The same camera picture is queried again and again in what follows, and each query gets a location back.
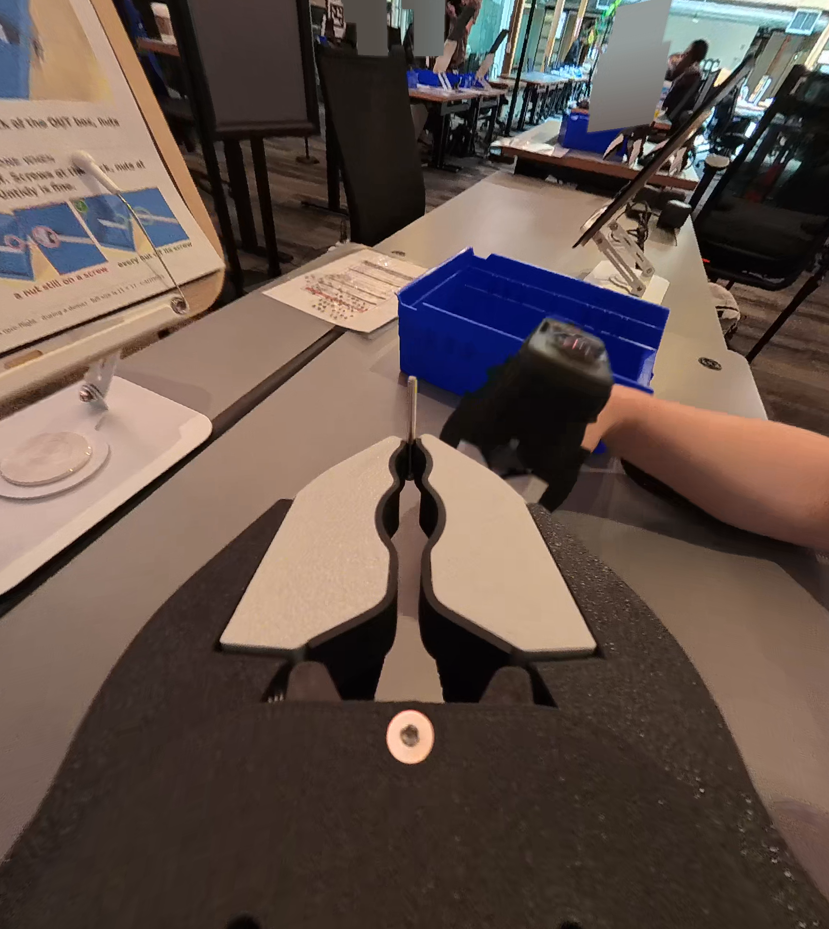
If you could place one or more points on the small black device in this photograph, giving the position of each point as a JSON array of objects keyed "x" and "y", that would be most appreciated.
[{"x": 674, "y": 215}]

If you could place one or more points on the white board stand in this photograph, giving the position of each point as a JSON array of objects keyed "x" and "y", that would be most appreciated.
[{"x": 139, "y": 435}]

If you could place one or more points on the printed paper sheet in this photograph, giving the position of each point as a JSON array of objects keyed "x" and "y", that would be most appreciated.
[{"x": 342, "y": 290}]

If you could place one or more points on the person's right forearm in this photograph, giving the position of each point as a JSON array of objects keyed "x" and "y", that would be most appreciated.
[{"x": 748, "y": 472}]

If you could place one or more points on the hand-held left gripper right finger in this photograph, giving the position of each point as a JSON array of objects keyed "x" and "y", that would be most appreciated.
[{"x": 501, "y": 573}]

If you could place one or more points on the blue plastic bin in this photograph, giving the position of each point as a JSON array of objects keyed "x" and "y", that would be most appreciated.
[
  {"x": 458, "y": 341},
  {"x": 578, "y": 138}
]

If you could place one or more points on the tilted board on stand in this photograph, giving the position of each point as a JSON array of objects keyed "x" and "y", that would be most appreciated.
[{"x": 603, "y": 218}]

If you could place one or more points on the black framed easel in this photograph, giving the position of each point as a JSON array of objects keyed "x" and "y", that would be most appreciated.
[{"x": 255, "y": 65}]

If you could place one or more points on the steel bolt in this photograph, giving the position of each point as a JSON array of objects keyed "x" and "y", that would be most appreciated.
[{"x": 411, "y": 421}]

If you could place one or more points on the wooden instruction board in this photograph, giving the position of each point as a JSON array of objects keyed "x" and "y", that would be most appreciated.
[{"x": 59, "y": 181}]

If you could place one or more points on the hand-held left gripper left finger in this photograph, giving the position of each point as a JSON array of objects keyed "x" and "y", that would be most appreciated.
[{"x": 320, "y": 566}]

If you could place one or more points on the black wrist rest pad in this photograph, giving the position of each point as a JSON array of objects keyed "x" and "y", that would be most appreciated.
[{"x": 661, "y": 483}]

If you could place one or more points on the wooden table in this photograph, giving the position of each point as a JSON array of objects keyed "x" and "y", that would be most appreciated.
[{"x": 603, "y": 168}]

